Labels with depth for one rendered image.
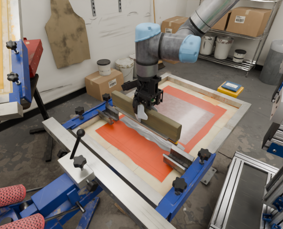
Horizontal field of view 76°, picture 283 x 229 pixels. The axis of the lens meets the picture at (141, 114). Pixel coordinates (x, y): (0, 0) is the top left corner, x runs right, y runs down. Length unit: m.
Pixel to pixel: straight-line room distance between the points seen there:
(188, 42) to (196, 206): 1.47
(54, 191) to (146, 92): 0.43
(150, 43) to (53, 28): 2.11
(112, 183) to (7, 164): 1.85
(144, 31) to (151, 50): 0.05
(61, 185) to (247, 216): 1.33
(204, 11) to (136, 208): 0.61
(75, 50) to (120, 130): 2.00
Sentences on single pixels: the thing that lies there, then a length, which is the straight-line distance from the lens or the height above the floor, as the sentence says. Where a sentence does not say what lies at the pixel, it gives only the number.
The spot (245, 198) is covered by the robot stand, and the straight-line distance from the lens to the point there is 1.71.
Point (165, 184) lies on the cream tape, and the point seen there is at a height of 0.96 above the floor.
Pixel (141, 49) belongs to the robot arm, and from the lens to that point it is 0.57.
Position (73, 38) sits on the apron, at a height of 0.87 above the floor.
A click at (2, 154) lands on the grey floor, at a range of 2.52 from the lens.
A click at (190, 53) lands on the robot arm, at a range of 0.54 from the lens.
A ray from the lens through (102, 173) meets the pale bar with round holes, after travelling 0.64.
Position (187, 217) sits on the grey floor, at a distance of 1.73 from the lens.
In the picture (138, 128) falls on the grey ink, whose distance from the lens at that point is 0.89.
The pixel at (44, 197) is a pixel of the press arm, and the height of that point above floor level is 1.04.
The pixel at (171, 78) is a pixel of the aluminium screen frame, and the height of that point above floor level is 0.98.
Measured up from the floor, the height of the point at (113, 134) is 0.96.
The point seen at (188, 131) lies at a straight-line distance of 0.91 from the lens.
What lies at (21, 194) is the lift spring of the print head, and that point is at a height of 1.06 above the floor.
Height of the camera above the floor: 1.57
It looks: 39 degrees down
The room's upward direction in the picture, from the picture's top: straight up
